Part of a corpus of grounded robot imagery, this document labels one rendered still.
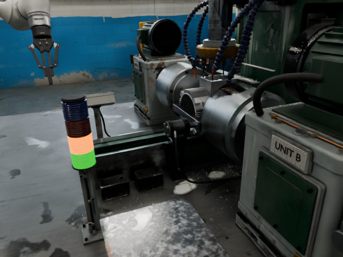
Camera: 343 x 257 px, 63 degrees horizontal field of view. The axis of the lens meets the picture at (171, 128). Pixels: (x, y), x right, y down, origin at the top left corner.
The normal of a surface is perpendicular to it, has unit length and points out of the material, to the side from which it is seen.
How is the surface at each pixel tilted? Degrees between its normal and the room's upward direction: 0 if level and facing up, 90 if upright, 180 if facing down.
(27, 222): 0
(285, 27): 90
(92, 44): 90
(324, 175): 90
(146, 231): 0
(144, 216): 0
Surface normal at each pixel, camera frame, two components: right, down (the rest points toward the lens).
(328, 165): -0.93, 0.17
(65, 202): -0.03, -0.92
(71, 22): 0.28, 0.36
